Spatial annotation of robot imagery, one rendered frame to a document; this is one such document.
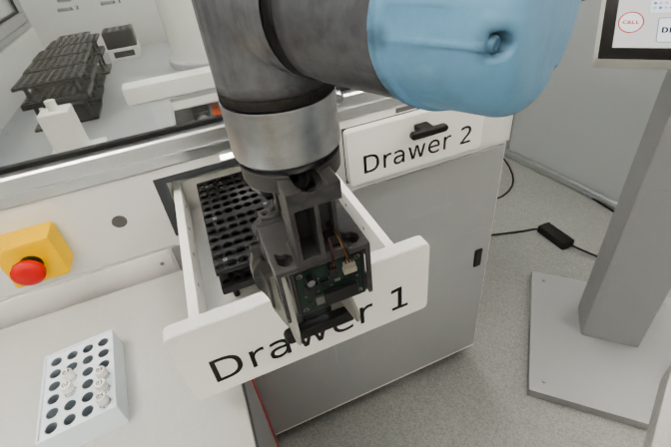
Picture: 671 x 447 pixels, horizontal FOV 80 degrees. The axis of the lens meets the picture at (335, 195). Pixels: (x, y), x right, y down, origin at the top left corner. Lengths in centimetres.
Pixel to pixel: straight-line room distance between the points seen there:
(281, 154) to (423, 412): 120
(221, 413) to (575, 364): 118
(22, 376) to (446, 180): 79
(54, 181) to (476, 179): 78
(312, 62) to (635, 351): 152
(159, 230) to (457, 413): 102
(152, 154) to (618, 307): 132
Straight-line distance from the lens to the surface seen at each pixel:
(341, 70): 18
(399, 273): 47
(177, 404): 60
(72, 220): 72
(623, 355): 160
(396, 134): 74
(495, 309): 163
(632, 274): 141
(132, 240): 74
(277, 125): 24
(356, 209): 57
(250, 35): 21
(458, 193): 94
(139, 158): 67
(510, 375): 149
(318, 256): 28
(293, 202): 25
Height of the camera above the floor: 124
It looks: 35 degrees down
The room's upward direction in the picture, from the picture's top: 7 degrees counter-clockwise
